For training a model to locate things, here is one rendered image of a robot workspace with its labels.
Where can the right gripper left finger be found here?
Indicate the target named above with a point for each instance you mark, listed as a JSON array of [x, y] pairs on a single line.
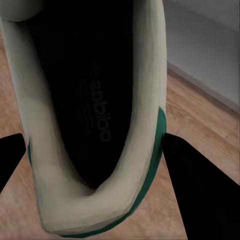
[[12, 149]]

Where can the gym shoe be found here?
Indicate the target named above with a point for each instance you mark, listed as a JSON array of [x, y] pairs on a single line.
[[90, 78]]

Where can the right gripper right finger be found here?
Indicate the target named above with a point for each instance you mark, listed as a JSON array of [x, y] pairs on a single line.
[[208, 200]]

